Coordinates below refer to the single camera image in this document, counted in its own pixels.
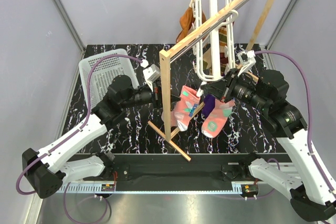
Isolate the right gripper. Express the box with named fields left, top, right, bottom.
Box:
left=202, top=68, right=269, bottom=111

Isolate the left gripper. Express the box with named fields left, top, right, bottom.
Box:
left=121, top=79, right=181, bottom=112

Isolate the pink dotted sock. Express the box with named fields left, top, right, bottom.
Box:
left=201, top=99, right=235, bottom=138
left=171, top=86, right=200, bottom=131

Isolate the striped beige sock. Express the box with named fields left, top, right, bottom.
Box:
left=203, top=48, right=212, bottom=70
left=218, top=25, right=236, bottom=76

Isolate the white clip hanger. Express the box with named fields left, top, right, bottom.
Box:
left=190, top=0, right=238, bottom=84

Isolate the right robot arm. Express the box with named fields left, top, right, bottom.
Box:
left=201, top=69, right=335, bottom=222

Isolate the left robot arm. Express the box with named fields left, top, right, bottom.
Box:
left=16, top=75, right=163, bottom=199

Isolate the purple sock pair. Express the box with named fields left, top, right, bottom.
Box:
left=202, top=94, right=216, bottom=118

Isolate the wooden clothes rack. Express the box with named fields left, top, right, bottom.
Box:
left=147, top=0, right=288, bottom=162

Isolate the orange sock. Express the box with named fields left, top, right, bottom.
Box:
left=175, top=7, right=195, bottom=43

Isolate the white plastic basket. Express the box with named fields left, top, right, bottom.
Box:
left=79, top=49, right=139, bottom=108

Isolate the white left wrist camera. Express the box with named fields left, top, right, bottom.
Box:
left=140, top=60, right=161, bottom=91

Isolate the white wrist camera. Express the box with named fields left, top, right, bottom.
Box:
left=237, top=50, right=256, bottom=76
left=140, top=60, right=161, bottom=91

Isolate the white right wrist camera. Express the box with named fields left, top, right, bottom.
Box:
left=237, top=50, right=256, bottom=76

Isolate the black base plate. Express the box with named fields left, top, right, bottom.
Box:
left=83, top=153, right=297, bottom=192

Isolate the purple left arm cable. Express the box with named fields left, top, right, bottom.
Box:
left=16, top=54, right=145, bottom=223

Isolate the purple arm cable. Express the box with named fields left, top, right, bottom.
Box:
left=253, top=50, right=336, bottom=196
left=16, top=54, right=145, bottom=223

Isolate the aluminium rail frame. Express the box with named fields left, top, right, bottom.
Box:
left=23, top=162, right=305, bottom=224

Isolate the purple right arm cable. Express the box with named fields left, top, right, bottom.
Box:
left=253, top=50, right=336, bottom=196

